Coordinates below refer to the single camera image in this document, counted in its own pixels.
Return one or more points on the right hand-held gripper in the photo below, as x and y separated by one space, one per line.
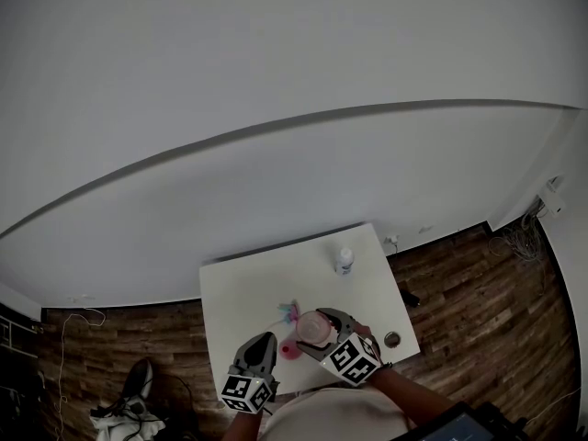
351 361

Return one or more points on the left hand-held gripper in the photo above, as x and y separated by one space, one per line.
245 391

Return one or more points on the pink dimpled glass cup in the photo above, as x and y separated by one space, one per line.
313 328

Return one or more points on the red pink bottle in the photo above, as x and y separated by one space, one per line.
290 351

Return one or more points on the person's right forearm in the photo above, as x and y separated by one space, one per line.
409 393

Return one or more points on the person's left forearm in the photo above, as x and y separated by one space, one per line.
241 427

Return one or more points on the small clear white-capped bottle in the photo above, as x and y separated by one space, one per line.
344 261

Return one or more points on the person's right hand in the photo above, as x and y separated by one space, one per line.
366 332

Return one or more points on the round metal table grommet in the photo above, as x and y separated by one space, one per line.
392 340

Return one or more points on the white square table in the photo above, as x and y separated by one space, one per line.
248 292

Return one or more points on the person's beige shirt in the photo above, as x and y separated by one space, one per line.
331 414

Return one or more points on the black flat device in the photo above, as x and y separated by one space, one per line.
411 297

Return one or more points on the white desk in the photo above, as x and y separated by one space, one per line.
16 331

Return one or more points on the white wall box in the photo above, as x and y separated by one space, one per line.
552 196

